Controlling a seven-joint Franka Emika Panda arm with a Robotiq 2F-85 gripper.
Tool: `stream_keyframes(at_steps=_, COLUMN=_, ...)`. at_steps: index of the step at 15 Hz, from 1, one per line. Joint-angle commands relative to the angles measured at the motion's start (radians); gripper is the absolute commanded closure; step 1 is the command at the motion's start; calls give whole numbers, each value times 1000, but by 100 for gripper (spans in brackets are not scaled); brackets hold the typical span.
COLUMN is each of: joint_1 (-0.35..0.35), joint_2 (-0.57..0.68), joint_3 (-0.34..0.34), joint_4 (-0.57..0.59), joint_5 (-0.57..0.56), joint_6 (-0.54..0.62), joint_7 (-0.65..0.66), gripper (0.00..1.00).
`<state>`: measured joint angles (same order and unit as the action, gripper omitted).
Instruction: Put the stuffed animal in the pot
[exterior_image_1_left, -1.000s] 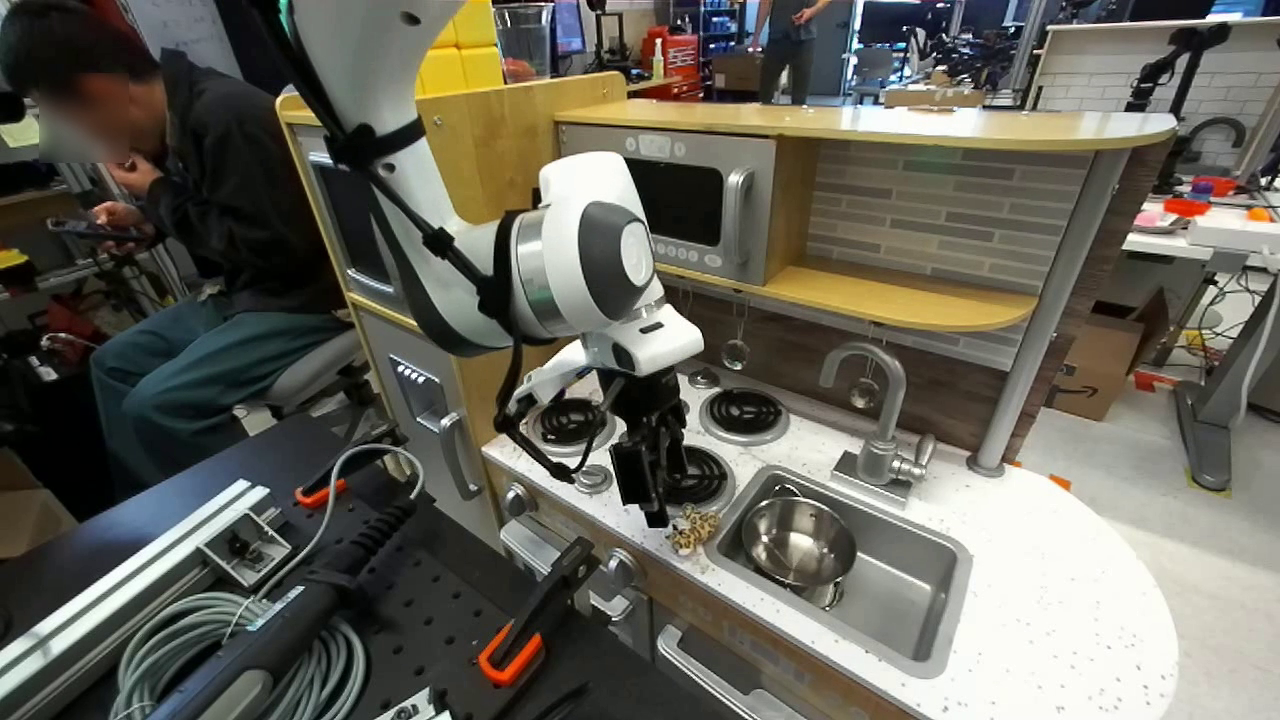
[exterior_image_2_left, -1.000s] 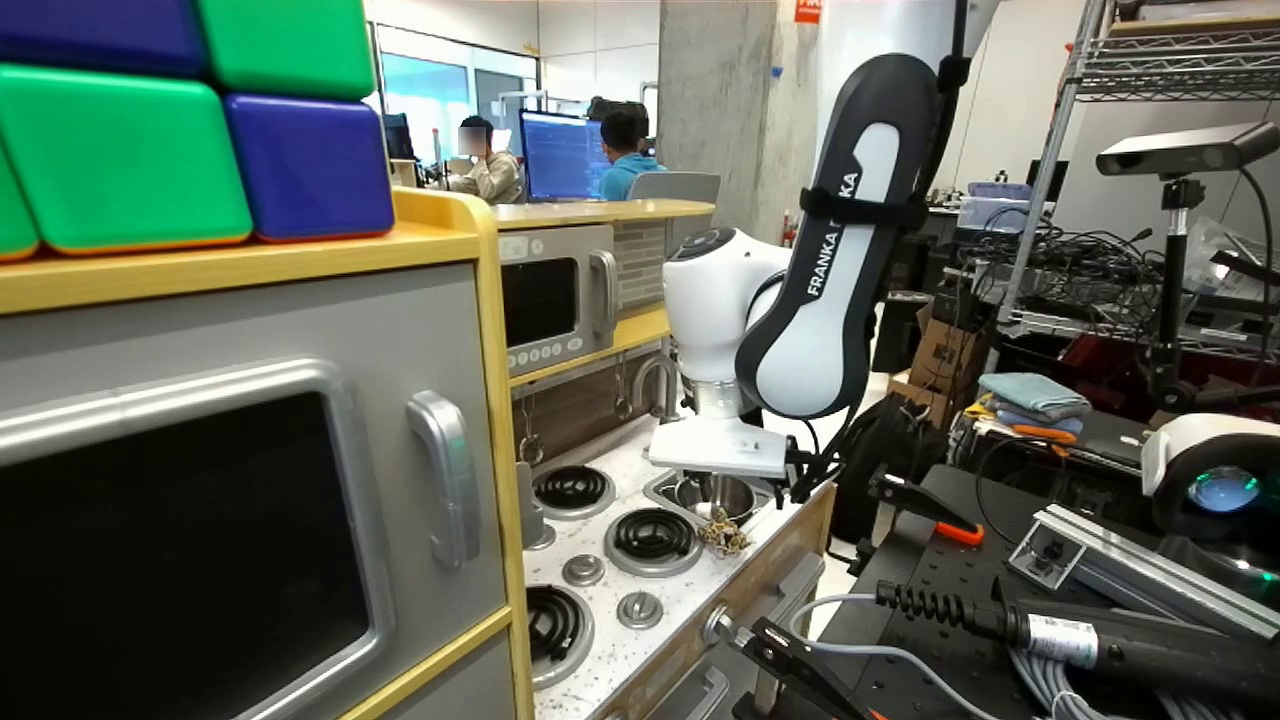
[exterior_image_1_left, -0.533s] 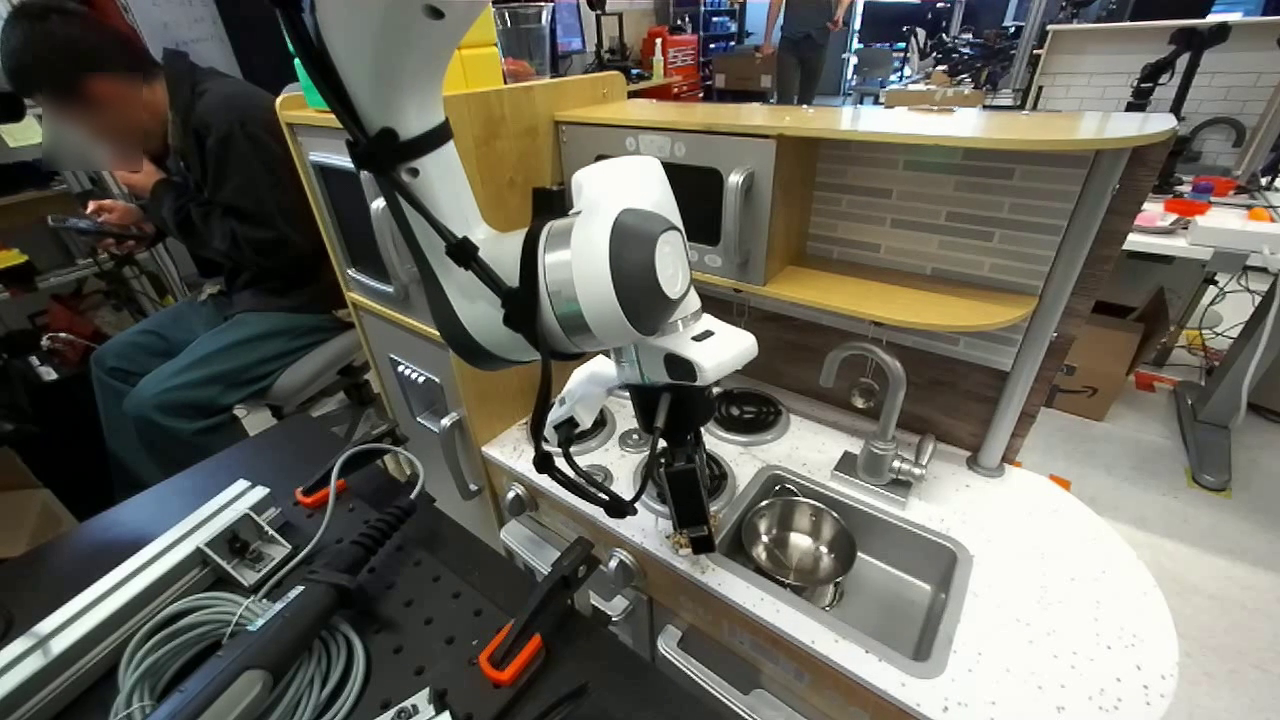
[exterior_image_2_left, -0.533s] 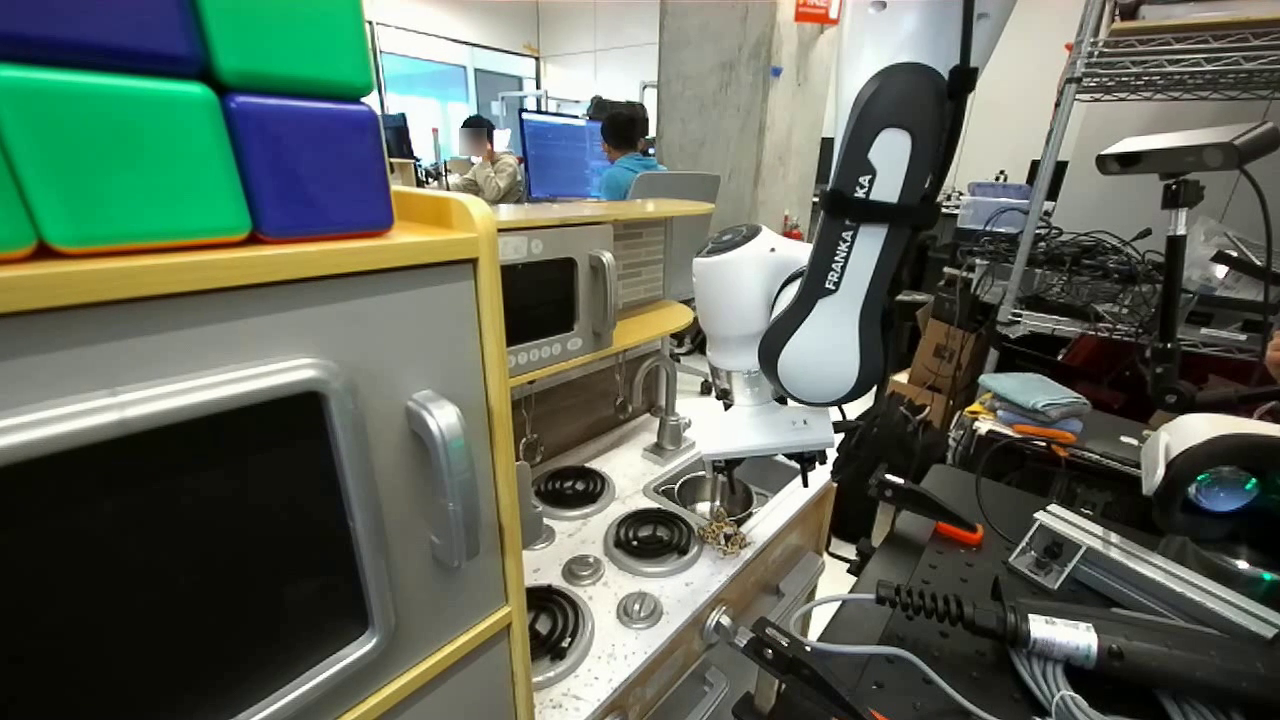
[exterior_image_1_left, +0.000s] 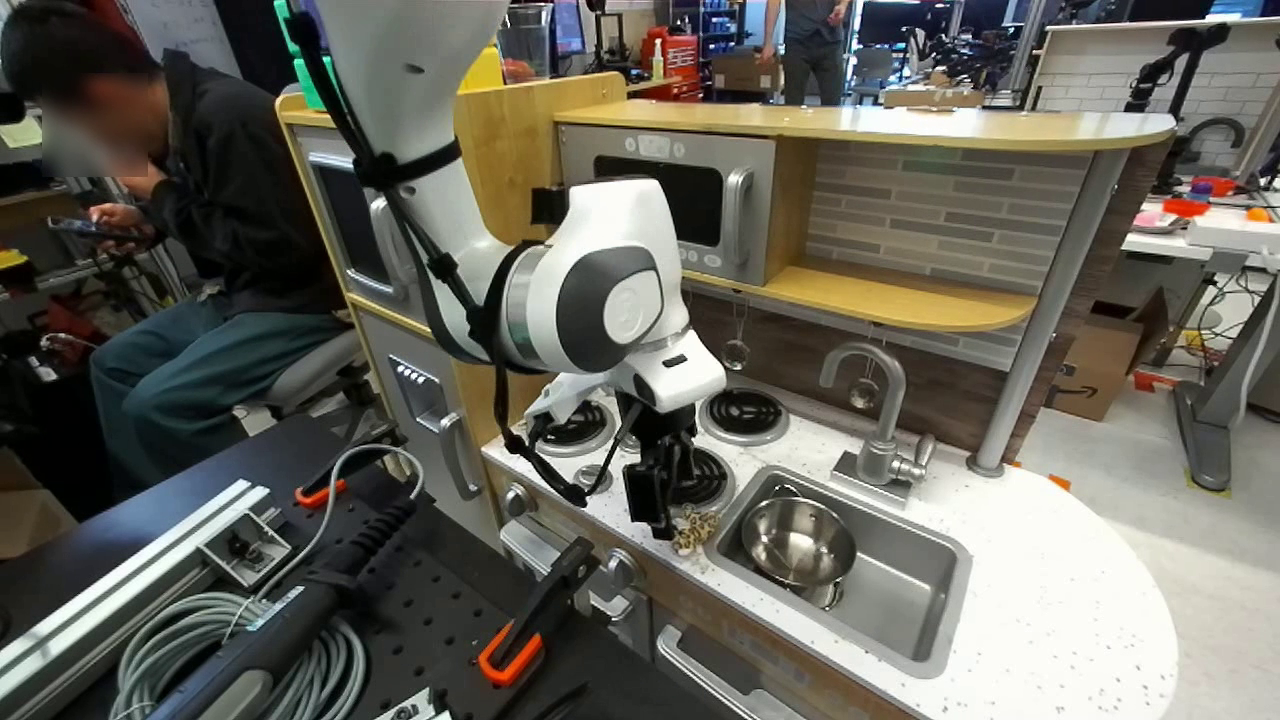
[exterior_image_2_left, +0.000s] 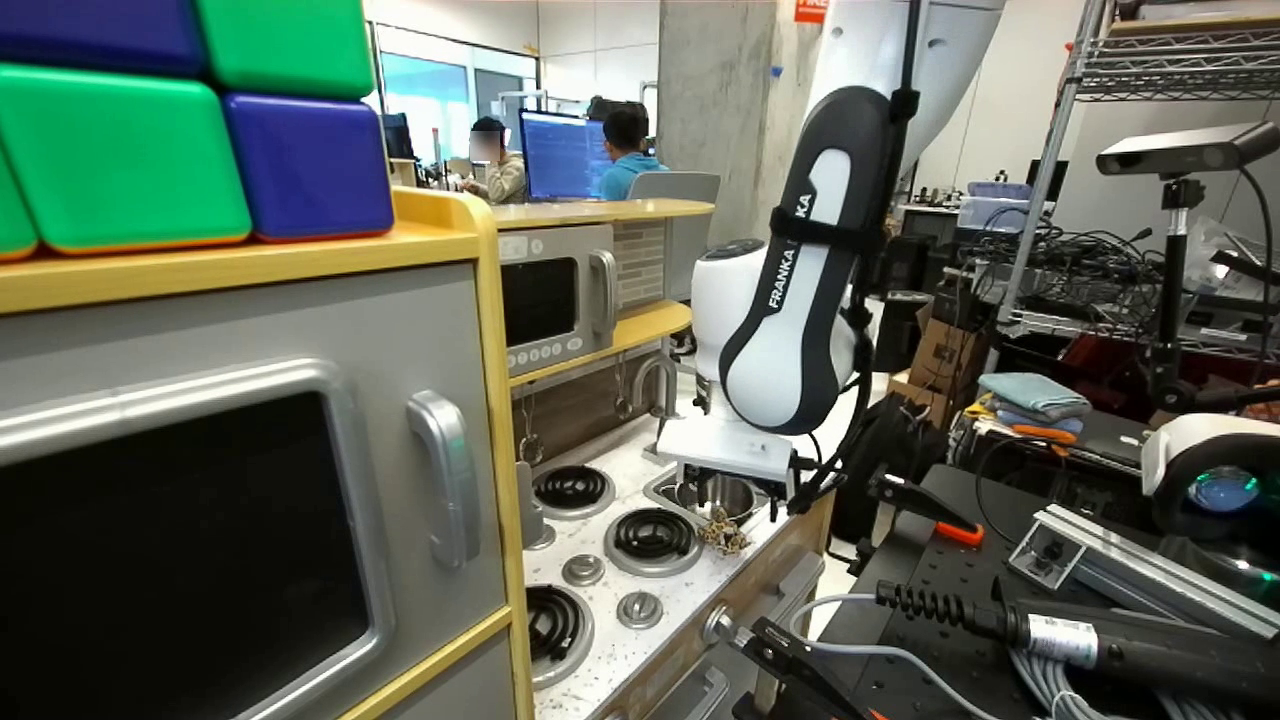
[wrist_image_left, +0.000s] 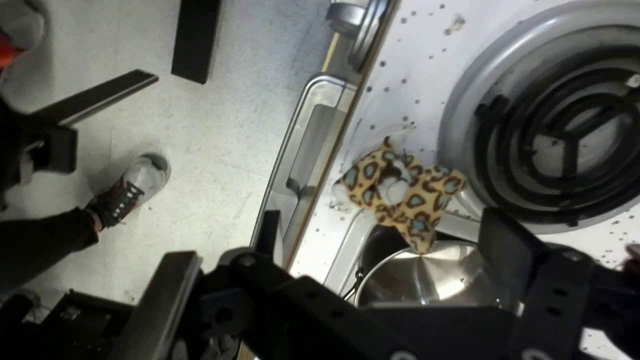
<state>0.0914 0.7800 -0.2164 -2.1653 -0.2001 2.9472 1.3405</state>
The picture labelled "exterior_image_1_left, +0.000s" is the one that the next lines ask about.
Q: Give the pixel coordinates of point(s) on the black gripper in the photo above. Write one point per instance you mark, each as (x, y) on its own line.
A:
(661, 430)

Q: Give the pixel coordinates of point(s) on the small tan stuffed animal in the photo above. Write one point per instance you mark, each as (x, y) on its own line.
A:
(688, 533)

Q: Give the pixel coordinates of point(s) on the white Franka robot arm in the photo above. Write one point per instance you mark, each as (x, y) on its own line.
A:
(604, 266)

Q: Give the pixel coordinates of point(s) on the small steel pot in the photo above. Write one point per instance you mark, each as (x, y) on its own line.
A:
(796, 543)

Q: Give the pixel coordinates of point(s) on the grey round stove knob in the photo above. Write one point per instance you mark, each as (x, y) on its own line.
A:
(595, 476)

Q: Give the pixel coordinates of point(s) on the grey knob on kitchen face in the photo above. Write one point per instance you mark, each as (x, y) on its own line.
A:
(513, 501)

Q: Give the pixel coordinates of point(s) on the hanging metal utensil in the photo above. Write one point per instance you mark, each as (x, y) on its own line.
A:
(732, 349)

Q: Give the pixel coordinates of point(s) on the grey toy faucet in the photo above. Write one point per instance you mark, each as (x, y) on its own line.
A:
(883, 427)

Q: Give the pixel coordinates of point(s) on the steel toy sink basin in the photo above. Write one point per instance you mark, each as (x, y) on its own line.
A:
(914, 587)

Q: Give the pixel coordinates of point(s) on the grey toy microwave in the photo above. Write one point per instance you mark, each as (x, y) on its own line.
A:
(746, 200)

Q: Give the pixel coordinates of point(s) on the small orange tipped clamp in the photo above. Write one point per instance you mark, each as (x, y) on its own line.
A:
(321, 493)

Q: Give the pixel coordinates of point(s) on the grey office chair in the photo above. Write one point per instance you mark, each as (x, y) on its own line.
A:
(306, 372)

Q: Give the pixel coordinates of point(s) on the wooden toy play kitchen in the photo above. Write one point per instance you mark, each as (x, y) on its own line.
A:
(1065, 601)

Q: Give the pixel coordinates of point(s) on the red canister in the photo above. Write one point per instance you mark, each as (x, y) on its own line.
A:
(682, 61)

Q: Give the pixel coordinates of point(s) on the yellow plastic storage bin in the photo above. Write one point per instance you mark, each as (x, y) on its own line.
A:
(481, 68)

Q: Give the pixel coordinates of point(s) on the brown cardboard box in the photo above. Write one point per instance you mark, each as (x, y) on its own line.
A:
(1103, 354)

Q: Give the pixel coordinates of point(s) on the standing person in dark clothes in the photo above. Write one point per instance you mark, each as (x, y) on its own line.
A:
(812, 44)

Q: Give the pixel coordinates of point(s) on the seated person in black hoodie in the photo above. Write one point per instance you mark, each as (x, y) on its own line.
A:
(226, 187)

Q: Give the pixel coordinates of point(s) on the aluminium extrusion profile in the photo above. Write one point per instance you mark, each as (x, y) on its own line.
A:
(123, 572)

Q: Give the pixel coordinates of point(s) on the green plastic storage bin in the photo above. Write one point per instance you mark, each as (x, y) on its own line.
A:
(282, 27)
(306, 83)

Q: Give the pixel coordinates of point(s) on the grey desk leg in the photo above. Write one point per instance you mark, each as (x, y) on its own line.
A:
(1221, 401)

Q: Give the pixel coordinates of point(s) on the white cluttered desk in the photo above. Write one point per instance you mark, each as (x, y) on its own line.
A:
(1202, 232)

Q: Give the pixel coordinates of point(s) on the tile pattern board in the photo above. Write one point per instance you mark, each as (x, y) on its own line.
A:
(1104, 64)

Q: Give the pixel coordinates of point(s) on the black tripod stand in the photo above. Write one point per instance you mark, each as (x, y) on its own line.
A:
(1175, 61)

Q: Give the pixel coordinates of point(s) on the grey metal mounting bracket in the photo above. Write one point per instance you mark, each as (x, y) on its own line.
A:
(613, 587)

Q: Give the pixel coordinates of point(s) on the small black bracket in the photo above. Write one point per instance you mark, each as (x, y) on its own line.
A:
(546, 205)

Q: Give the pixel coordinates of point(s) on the small metal bracket plate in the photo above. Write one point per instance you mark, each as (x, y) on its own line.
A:
(246, 544)

